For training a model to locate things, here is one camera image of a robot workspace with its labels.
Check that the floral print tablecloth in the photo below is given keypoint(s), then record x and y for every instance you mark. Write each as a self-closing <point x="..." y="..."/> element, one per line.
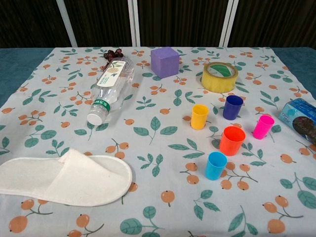
<point x="160" y="148"/>

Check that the pink plastic cup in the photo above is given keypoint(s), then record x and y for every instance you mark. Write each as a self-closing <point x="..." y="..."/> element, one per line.
<point x="261" y="130"/>

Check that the clear plastic water bottle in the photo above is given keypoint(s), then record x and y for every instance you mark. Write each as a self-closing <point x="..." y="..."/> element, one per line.
<point x="111" y="86"/>

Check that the light blue plastic cup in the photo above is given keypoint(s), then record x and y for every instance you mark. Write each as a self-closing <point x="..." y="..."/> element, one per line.
<point x="214" y="170"/>

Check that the dark purple plastic cup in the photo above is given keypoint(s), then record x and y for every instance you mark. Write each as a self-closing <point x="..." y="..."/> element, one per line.
<point x="230" y="111"/>

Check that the orange plastic cup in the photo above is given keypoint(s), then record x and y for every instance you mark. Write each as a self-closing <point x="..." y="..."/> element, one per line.
<point x="229" y="146"/>

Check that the yellow plastic cup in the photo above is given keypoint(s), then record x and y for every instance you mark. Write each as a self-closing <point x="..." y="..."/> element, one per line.
<point x="198" y="119"/>

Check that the purple foam cube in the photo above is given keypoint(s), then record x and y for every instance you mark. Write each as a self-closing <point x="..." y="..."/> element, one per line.
<point x="164" y="63"/>

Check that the blue biscuit package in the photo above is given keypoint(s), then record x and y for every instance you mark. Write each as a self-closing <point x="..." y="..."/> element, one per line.
<point x="293" y="113"/>

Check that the yellow packing tape roll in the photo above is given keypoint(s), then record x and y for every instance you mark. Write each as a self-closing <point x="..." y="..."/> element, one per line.
<point x="217" y="84"/>

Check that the teal table cover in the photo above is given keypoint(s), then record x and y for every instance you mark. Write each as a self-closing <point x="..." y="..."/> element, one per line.
<point x="14" y="66"/>

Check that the dark red grape bunch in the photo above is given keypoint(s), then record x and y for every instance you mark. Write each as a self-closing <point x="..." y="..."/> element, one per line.
<point x="112" y="53"/>

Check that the white screen frame post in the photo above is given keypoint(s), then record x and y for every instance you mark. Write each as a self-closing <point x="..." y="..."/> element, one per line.
<point x="228" y="22"/>
<point x="134" y="22"/>
<point x="66" y="22"/>

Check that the white cloth slipper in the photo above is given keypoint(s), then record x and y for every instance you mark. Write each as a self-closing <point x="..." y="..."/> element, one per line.
<point x="86" y="180"/>

